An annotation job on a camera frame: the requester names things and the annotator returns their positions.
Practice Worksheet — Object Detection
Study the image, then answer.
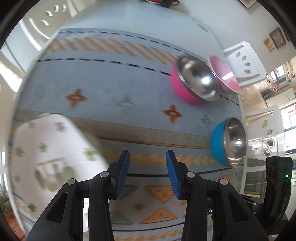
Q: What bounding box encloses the white chair far left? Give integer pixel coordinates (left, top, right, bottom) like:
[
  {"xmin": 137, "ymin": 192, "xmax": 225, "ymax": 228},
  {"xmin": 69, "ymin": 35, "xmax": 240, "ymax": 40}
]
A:
[{"xmin": 20, "ymin": 1, "xmax": 79, "ymax": 51}]

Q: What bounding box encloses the pink patterned ceramic bowl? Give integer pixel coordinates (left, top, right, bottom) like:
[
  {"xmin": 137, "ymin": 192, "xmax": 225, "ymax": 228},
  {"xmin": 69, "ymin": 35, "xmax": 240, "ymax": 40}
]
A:
[{"xmin": 208, "ymin": 55, "xmax": 241, "ymax": 95}]

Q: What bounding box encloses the blue steel bowl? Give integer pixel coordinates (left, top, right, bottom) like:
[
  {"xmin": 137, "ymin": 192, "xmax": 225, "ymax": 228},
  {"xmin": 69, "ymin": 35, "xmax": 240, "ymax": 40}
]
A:
[{"xmin": 211, "ymin": 118, "xmax": 247, "ymax": 168}]

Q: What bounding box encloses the white chair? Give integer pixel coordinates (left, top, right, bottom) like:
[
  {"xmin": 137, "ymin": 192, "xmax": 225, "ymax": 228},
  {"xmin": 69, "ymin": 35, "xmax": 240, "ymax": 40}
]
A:
[
  {"xmin": 20, "ymin": 1, "xmax": 79, "ymax": 51},
  {"xmin": 240, "ymin": 105, "xmax": 285, "ymax": 194},
  {"xmin": 223, "ymin": 41, "xmax": 267, "ymax": 88}
]

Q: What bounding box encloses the blue woven table runner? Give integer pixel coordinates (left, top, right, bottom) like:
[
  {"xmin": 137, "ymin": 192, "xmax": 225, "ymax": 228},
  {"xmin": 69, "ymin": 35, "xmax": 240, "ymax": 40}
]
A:
[{"xmin": 9, "ymin": 29, "xmax": 242, "ymax": 240}]

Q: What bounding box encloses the dark brown teapot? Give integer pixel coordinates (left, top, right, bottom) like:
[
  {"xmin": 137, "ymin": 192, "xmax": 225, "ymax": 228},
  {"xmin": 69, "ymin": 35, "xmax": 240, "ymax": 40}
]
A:
[{"xmin": 161, "ymin": 0, "xmax": 180, "ymax": 8}]

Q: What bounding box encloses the red teacup with saucer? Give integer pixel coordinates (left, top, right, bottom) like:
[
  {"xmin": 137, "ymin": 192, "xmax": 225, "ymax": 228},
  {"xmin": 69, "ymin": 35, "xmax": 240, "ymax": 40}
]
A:
[{"xmin": 145, "ymin": 0, "xmax": 162, "ymax": 4}]

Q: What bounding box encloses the framed wall picture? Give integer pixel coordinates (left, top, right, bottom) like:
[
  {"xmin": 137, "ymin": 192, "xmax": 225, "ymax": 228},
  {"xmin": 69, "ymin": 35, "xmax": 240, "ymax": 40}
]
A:
[{"xmin": 269, "ymin": 28, "xmax": 287, "ymax": 49}]

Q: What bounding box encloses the white chair near right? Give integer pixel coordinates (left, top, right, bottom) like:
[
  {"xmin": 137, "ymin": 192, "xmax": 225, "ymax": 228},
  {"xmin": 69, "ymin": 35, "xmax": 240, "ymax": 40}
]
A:
[{"xmin": 240, "ymin": 105, "xmax": 285, "ymax": 194}]

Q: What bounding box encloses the pink steel bowl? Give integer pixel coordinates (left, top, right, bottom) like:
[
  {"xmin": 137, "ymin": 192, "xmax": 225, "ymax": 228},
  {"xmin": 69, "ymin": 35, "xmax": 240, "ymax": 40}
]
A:
[{"xmin": 170, "ymin": 55, "xmax": 220, "ymax": 105}]

